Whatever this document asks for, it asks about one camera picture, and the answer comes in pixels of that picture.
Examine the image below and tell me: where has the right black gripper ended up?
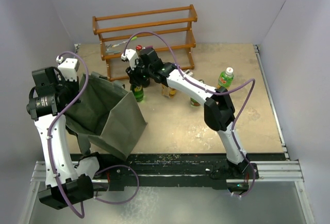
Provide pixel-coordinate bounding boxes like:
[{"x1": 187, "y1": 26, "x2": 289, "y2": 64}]
[{"x1": 126, "y1": 59, "x2": 153, "y2": 87}]

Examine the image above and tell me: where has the Coca-Cola glass bottle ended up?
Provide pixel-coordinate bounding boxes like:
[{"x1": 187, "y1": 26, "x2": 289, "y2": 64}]
[{"x1": 135, "y1": 44, "x2": 152, "y2": 88}]

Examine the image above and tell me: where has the green soda bottle yellow label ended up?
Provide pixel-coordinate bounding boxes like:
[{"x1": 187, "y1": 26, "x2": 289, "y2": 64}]
[{"x1": 130, "y1": 84, "x2": 144, "y2": 102}]

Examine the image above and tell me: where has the grey-green canvas bag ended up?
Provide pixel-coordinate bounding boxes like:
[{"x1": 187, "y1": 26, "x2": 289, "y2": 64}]
[{"x1": 65, "y1": 72, "x2": 147, "y2": 161}]

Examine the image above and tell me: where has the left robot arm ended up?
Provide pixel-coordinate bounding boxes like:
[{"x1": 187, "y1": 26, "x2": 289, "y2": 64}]
[{"x1": 26, "y1": 66, "x2": 106, "y2": 210}]

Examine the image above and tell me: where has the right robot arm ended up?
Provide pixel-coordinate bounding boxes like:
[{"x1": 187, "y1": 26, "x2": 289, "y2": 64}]
[{"x1": 121, "y1": 48, "x2": 251, "y2": 178}]

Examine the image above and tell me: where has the green-capped marker pen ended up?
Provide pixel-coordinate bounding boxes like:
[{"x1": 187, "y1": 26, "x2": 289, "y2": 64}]
[{"x1": 111, "y1": 36, "x2": 138, "y2": 48}]

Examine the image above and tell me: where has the blue orange juice carton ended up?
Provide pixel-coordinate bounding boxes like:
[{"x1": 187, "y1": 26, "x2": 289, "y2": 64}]
[{"x1": 161, "y1": 84, "x2": 176, "y2": 99}]

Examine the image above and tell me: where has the white stapler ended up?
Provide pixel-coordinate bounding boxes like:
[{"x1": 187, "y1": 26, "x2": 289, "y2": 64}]
[{"x1": 184, "y1": 70, "x2": 193, "y2": 77}]

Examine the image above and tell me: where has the wooden three-tier rack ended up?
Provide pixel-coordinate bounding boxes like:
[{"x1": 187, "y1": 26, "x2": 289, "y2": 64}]
[{"x1": 92, "y1": 5, "x2": 197, "y2": 81}]

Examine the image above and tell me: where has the green glass bottle gold cap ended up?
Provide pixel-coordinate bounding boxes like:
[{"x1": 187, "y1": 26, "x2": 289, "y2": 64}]
[{"x1": 190, "y1": 79, "x2": 206, "y2": 107}]

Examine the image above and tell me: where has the orange drink plastic bottle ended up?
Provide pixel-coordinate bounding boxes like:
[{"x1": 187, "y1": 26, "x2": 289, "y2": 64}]
[{"x1": 218, "y1": 67, "x2": 234, "y2": 89}]

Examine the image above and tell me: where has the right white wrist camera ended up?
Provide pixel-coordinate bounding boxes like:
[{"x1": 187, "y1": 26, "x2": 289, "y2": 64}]
[{"x1": 121, "y1": 49, "x2": 139, "y2": 70}]

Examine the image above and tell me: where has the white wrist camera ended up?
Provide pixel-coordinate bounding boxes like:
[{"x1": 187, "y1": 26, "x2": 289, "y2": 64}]
[
  {"x1": 121, "y1": 49, "x2": 139, "y2": 70},
  {"x1": 56, "y1": 56, "x2": 79, "y2": 82}
]

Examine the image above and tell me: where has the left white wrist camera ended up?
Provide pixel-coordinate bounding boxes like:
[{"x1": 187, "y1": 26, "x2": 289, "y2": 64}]
[{"x1": 56, "y1": 56, "x2": 79, "y2": 82}]

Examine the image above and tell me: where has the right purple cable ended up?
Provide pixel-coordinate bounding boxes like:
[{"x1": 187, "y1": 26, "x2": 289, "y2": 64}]
[{"x1": 124, "y1": 31, "x2": 257, "y2": 199}]

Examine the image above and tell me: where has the purple cable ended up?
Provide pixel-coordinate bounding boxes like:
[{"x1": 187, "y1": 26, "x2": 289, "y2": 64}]
[
  {"x1": 124, "y1": 31, "x2": 257, "y2": 199},
  {"x1": 47, "y1": 51, "x2": 90, "y2": 219}
]

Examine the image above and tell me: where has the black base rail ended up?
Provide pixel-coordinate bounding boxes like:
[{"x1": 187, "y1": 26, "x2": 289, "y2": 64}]
[{"x1": 69, "y1": 152, "x2": 258, "y2": 191}]

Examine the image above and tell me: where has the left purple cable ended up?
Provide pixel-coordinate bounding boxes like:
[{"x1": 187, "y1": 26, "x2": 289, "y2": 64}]
[{"x1": 47, "y1": 51, "x2": 90, "y2": 219}]

